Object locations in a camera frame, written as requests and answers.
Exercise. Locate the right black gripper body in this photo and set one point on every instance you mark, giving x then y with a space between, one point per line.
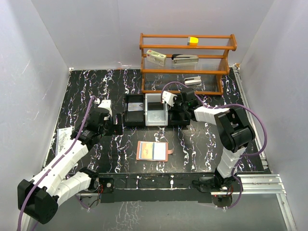
174 111

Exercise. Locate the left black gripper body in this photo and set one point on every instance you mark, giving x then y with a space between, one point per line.
115 123

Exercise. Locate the silver VIP card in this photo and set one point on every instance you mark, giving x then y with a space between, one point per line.
132 107

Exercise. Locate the pink leather card holder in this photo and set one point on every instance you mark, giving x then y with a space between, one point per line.
161 151

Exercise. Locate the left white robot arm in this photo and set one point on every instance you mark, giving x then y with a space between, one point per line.
41 196

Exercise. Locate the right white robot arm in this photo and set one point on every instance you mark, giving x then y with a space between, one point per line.
235 133

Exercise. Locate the orange card in holder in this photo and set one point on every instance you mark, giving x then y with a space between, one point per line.
146 151

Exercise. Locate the right black tray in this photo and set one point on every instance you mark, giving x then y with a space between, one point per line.
177 119

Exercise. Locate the black tray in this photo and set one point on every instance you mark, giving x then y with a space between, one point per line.
137 118
177 119

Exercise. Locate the left black tray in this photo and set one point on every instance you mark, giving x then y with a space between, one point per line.
137 118

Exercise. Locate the middle white tray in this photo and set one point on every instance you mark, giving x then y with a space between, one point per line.
156 113

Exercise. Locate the small white hole punch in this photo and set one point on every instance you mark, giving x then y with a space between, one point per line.
189 81

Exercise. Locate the white paper label sheet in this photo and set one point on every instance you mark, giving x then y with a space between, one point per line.
63 135

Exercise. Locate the orange wooden shelf rack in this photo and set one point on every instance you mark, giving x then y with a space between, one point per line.
213 65

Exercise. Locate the grey black stapler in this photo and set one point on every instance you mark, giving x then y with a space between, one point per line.
179 59

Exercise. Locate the white staples box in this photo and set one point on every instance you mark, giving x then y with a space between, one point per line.
156 57

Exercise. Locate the black front base bar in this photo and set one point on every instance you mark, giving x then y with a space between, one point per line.
165 187

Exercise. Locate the yellow sticky note block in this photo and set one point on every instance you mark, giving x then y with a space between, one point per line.
192 41

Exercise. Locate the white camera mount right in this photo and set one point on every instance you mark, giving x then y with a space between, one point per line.
168 98

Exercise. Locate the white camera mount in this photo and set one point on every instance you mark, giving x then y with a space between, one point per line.
106 104
168 98

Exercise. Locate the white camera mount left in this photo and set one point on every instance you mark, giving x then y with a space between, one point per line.
106 104

